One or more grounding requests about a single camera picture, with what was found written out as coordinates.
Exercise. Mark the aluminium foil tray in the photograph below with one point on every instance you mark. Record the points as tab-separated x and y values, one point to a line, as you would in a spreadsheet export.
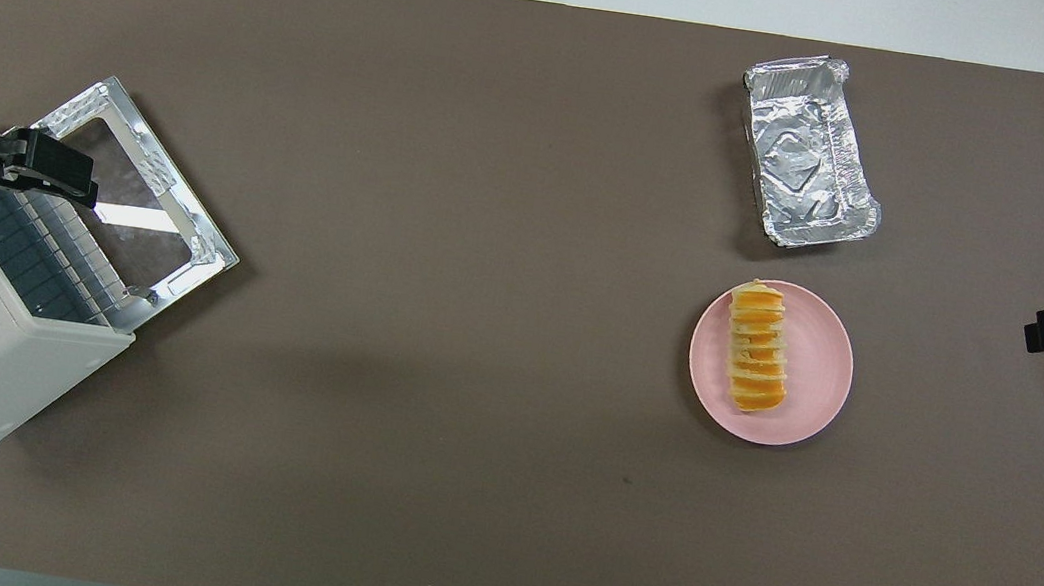
808	154

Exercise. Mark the sliced orange bread loaf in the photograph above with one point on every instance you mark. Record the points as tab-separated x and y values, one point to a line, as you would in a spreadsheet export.
757	349

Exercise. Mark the glass oven door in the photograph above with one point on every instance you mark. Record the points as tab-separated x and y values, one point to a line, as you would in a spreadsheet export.
187	234

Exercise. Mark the pink round plate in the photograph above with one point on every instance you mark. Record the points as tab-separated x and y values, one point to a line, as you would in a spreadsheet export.
814	372

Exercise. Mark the brown table mat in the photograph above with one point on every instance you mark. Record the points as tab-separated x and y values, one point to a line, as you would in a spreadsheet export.
477	327

